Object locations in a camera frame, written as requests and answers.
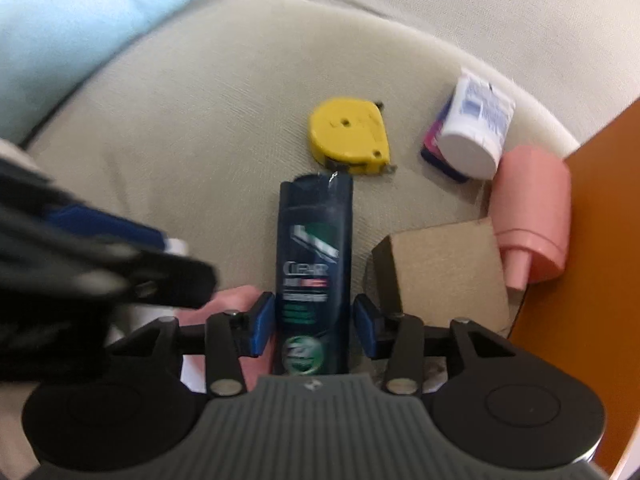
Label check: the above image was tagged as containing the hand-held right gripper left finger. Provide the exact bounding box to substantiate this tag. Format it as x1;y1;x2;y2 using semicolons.
107;292;276;400

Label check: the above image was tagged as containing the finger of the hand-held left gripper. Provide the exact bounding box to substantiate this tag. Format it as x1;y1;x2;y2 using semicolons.
40;202;168;253
65;245;221;311

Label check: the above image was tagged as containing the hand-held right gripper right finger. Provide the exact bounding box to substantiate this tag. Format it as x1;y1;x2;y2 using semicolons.
354;294;521;396

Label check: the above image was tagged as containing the pink rounded object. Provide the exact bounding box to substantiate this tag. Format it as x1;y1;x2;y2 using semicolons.
177;285;276;378

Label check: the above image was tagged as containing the dark shampoo bottle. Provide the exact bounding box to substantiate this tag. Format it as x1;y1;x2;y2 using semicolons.
272;172;355;377

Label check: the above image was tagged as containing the small brown cardboard box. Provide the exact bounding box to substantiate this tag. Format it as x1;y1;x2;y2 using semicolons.
371;217;513;336

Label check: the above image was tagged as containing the pink pump bottle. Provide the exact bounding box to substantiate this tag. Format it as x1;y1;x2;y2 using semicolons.
489;146;572;291

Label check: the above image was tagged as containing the orange storage box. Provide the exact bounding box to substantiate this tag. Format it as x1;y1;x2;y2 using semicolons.
505;105;640;480

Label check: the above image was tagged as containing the beige sofa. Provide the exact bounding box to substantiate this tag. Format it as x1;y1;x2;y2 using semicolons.
0;0;640;480

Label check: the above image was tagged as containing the dark blue pink packet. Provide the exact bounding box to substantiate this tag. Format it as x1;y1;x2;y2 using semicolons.
420;100;471;183

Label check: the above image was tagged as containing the light blue pillow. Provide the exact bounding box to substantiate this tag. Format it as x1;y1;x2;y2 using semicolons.
0;0;226;146

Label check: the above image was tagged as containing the yellow tape measure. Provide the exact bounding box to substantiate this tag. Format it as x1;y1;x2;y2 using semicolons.
308;99;398;177

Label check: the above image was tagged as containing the white plastic jar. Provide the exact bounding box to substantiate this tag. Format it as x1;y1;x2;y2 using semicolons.
437;67;517;181

